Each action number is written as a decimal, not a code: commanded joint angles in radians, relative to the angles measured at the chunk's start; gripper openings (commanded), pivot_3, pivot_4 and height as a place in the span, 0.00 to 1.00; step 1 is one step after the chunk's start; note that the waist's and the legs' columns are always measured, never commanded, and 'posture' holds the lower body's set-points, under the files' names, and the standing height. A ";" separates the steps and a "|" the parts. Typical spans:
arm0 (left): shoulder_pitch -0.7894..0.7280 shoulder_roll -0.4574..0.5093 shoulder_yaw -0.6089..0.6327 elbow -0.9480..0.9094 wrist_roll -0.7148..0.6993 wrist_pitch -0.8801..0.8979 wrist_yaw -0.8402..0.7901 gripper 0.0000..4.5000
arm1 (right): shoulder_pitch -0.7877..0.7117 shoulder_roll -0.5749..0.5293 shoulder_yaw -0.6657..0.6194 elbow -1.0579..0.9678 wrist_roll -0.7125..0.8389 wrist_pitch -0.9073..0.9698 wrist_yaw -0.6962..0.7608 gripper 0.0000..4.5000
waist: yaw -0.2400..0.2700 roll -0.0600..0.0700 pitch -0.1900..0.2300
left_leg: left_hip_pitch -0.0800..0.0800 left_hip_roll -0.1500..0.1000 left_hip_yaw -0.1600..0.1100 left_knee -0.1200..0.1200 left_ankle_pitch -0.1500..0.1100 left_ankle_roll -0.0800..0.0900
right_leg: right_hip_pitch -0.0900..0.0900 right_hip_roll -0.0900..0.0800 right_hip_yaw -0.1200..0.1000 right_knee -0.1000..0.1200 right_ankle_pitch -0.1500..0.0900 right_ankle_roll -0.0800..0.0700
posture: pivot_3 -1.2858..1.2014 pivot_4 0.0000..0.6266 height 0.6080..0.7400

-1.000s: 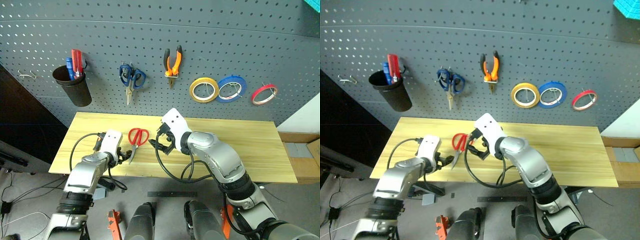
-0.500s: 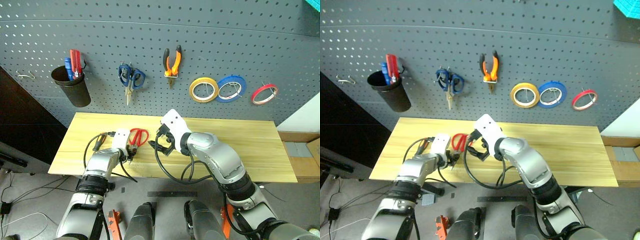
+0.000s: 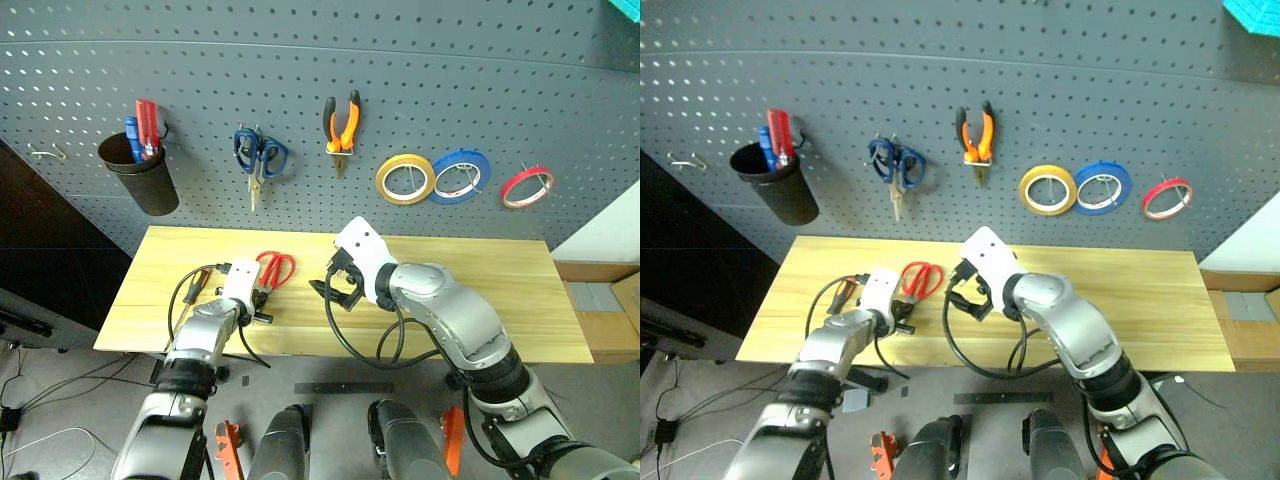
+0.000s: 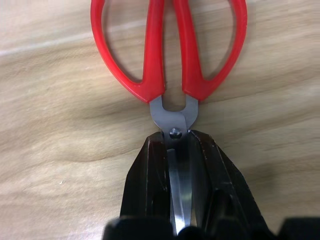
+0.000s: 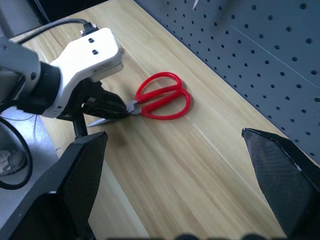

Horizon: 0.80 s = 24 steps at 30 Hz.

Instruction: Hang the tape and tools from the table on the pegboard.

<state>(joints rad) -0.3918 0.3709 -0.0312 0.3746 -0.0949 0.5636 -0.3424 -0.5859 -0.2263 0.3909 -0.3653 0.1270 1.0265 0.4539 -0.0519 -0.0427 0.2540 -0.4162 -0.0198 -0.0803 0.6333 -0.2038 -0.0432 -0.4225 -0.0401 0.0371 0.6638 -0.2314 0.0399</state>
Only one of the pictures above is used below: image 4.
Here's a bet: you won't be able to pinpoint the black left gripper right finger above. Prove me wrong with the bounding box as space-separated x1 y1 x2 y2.
186 130 271 230

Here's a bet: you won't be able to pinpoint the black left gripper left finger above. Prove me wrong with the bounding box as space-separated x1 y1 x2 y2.
119 132 175 221

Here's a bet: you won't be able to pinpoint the red-handled steel scissors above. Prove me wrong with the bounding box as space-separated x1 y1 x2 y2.
90 0 248 235

